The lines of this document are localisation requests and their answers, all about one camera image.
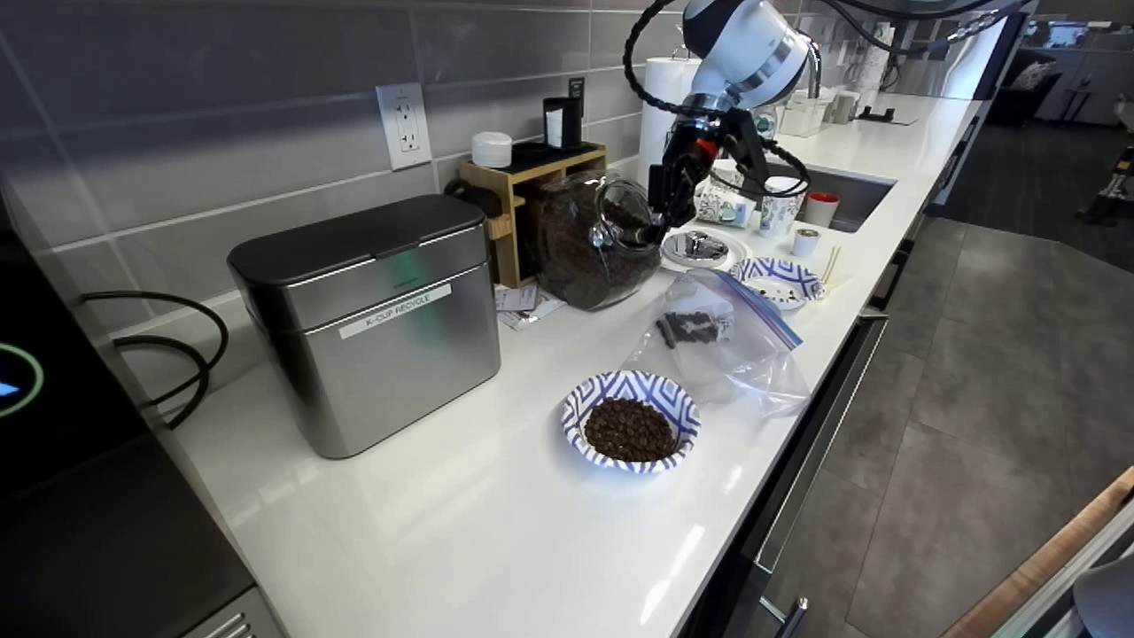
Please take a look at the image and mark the patterned paper cup lying down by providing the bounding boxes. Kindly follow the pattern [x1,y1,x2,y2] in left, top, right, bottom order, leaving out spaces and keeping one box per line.
[690,172,762,233]

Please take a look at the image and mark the white wall power outlet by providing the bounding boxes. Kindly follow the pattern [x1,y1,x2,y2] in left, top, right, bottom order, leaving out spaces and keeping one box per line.
[373,76,435,172]

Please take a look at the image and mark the black coffee machine appliance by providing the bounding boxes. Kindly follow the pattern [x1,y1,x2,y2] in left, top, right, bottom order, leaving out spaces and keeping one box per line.
[0,192,261,638]

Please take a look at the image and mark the long metal drawer handle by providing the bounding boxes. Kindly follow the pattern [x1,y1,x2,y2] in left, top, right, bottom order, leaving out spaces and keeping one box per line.
[752,315,892,582]

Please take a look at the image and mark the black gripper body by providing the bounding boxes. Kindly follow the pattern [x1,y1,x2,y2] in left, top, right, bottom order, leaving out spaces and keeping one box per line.
[658,106,747,179]

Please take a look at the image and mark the stainless steel lidded bin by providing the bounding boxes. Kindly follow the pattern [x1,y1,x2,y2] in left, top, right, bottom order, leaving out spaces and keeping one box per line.
[228,192,507,463]

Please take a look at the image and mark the glass jar of coffee beans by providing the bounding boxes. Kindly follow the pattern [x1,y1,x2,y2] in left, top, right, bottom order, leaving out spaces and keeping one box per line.
[525,170,665,315]

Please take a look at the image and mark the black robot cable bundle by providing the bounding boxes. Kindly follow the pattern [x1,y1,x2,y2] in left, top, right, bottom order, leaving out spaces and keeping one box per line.
[621,0,1042,199]

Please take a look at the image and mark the wooden countertop rack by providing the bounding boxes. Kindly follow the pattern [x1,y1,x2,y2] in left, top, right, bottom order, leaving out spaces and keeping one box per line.
[455,137,614,289]

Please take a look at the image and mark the dark kitchen sink basin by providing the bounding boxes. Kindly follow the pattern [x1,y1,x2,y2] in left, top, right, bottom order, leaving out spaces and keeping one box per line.
[805,167,902,237]

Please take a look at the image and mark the patterned paper cup standing upright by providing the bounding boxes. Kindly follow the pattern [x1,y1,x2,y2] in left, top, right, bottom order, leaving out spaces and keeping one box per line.
[759,172,815,242]

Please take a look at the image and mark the small white capped jar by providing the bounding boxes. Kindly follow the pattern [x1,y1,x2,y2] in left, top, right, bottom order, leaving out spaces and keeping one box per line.
[468,128,520,172]

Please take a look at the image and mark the wooden board edge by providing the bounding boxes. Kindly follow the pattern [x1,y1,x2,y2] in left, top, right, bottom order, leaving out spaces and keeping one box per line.
[940,463,1134,638]

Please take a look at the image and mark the short metal cabinet handle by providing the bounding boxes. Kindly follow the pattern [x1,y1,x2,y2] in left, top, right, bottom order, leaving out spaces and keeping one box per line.
[754,591,815,638]

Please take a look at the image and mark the white bowl with metal cup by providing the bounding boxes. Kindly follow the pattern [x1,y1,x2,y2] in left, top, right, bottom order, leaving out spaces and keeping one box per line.
[657,219,754,278]

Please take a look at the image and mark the black bottles on rack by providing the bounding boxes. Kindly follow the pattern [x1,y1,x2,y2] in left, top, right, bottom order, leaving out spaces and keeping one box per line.
[538,73,591,154]

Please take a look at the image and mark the crumpled papers beside jar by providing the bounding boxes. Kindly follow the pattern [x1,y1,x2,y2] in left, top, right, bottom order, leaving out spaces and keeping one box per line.
[494,275,560,328]

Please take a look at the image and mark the red and white small cup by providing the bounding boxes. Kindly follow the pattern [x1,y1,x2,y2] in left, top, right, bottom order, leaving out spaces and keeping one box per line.
[803,187,846,230]

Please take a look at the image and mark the grey round object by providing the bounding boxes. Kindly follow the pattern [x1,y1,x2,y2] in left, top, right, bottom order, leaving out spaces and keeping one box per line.
[1067,551,1134,638]

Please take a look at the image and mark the bean-filled blue patterned paper bowl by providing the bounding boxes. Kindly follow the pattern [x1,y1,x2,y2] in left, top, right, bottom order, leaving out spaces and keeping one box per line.
[557,363,704,478]

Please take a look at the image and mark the clear zip bag with beans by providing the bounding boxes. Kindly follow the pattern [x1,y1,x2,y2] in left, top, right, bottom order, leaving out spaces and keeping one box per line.
[621,262,819,419]

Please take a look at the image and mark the black power cable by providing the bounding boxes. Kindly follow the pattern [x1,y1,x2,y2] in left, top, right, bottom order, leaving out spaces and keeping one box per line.
[70,285,233,433]

